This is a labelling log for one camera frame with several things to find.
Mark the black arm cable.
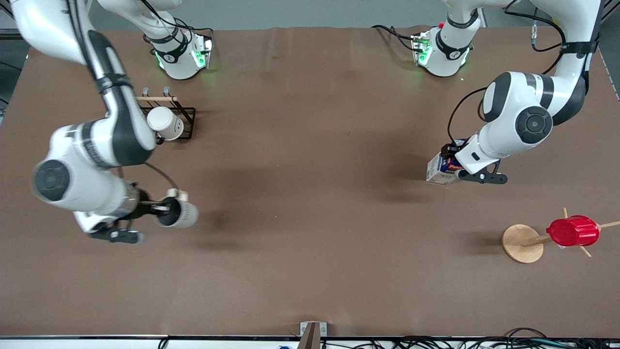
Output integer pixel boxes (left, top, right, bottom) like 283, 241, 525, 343
446, 86, 488, 146
116, 162, 180, 192

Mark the black wire mug rack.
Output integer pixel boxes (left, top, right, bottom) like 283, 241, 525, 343
136, 86, 197, 142

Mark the blue milk carton green cap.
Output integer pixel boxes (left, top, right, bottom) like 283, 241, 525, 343
426, 138, 468, 186

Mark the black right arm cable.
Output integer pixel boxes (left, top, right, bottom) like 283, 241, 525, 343
116, 162, 180, 192

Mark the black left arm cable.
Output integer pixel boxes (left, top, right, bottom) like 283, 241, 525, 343
446, 86, 488, 146

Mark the black base cable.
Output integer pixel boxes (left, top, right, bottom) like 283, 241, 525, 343
145, 0, 217, 42
371, 24, 420, 53

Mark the grey ceramic mug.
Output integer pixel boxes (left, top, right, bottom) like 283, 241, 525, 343
155, 189, 200, 230

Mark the red plastic cup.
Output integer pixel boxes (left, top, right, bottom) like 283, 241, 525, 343
546, 215, 601, 248

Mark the wooden mug tree stand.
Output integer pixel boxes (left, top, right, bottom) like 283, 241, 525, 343
501, 207, 620, 264

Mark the white mug with handle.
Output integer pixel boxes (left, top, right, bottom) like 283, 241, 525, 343
146, 106, 185, 142

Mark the small metal bracket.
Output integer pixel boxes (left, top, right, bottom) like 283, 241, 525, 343
299, 321, 328, 338

